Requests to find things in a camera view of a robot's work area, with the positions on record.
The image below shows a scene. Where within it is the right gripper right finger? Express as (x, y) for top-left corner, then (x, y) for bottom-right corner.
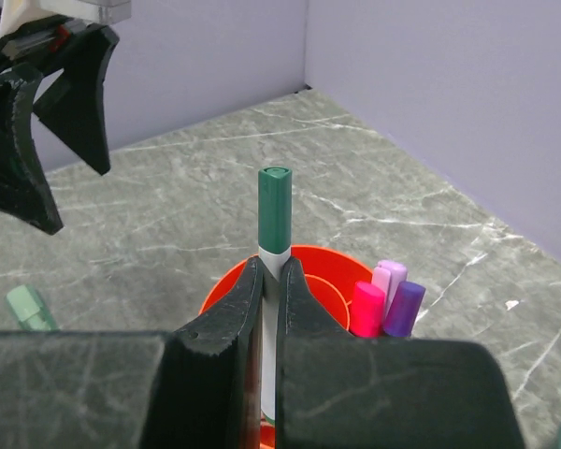
(275, 258), (525, 449)

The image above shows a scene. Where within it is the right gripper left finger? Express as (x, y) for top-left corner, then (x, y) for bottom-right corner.
(0, 257), (264, 448)

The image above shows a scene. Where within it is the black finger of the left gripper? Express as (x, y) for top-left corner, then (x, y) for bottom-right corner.
(0, 64), (64, 234)
(33, 25), (119, 175)

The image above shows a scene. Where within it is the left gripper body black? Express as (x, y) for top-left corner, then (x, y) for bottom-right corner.
(0, 1), (84, 82)

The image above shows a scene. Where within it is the pink cap black highlighter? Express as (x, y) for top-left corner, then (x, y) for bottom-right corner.
(350, 281), (385, 338)

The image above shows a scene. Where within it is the purple cap black highlighter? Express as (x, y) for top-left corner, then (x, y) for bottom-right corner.
(383, 281), (425, 338)

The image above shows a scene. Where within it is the orange round organizer container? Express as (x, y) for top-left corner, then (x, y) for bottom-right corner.
(199, 245), (372, 449)

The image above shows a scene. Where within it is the mint green correction tube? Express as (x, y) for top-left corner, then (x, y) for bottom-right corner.
(6, 284), (59, 331)

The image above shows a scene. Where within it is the lilac highlighter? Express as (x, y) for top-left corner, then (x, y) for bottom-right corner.
(371, 259), (408, 307)

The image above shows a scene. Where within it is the green cap white pen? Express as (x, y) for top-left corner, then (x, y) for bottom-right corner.
(258, 167), (292, 424)

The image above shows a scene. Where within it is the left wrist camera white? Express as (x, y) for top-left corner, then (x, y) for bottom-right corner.
(0, 0), (132, 39)

